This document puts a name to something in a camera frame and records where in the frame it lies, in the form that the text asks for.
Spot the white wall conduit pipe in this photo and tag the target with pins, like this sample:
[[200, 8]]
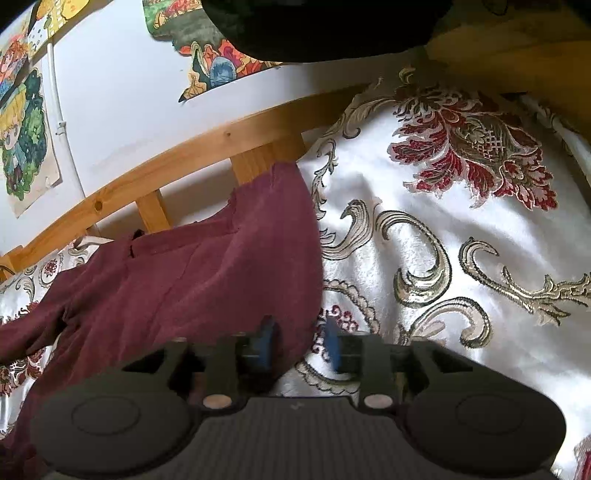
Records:
[[64, 153]]

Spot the maroon long-sleeve shirt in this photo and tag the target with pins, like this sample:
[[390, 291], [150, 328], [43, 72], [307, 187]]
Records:
[[258, 257]]

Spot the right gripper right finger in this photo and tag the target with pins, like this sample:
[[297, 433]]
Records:
[[368, 359]]

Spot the floral white red bedspread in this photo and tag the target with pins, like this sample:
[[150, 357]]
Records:
[[443, 214]]

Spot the cartoon poster far left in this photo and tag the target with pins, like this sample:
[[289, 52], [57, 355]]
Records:
[[52, 18]]

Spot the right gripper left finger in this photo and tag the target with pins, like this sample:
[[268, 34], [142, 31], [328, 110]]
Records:
[[240, 366]]

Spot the wooden bed frame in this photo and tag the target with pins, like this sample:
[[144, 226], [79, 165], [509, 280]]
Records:
[[544, 53]]

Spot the cartoon poster green left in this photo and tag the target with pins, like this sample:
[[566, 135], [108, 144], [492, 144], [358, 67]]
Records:
[[29, 167]]

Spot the cartoon poster colourful right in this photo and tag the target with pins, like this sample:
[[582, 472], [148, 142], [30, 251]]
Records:
[[214, 60]]

